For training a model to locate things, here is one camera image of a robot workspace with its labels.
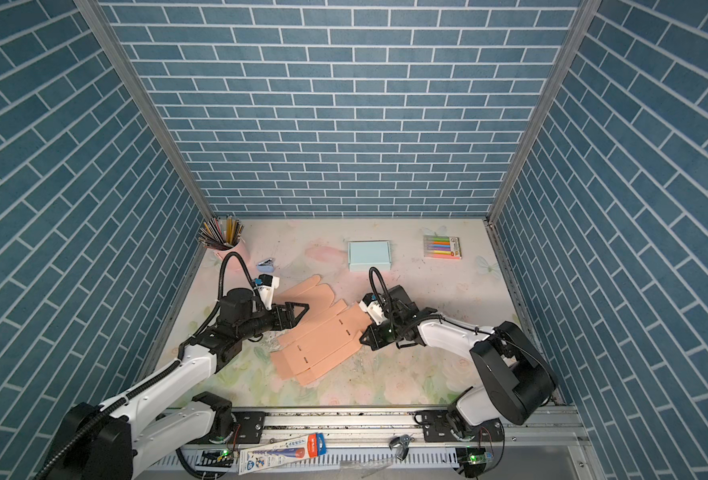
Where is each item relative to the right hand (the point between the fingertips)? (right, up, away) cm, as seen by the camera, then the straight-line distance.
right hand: (360, 337), depth 85 cm
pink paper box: (-10, 0, +4) cm, 11 cm away
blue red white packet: (-18, -22, -16) cm, 33 cm away
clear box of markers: (+30, +26, +26) cm, 47 cm away
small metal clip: (+11, -21, -14) cm, 28 cm away
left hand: (-16, +9, -3) cm, 19 cm away
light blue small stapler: (-34, +19, +20) cm, 44 cm away
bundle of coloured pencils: (-48, +30, +15) cm, 58 cm away
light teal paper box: (+1, +23, +21) cm, 31 cm away
